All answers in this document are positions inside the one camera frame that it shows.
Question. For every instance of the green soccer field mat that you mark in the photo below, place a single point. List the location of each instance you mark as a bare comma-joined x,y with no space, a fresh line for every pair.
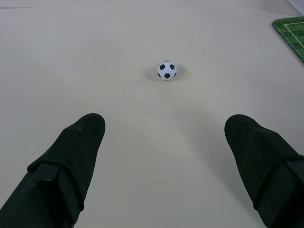
292,35

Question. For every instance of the small black-white soccer ball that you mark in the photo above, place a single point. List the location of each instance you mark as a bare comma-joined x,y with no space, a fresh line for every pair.
167,70

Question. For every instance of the grey metal rail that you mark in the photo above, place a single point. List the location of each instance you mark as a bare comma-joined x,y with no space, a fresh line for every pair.
297,4

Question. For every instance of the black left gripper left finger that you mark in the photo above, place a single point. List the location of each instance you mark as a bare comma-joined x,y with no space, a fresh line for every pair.
59,166

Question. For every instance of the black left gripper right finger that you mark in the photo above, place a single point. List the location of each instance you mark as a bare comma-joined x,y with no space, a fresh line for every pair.
266,166

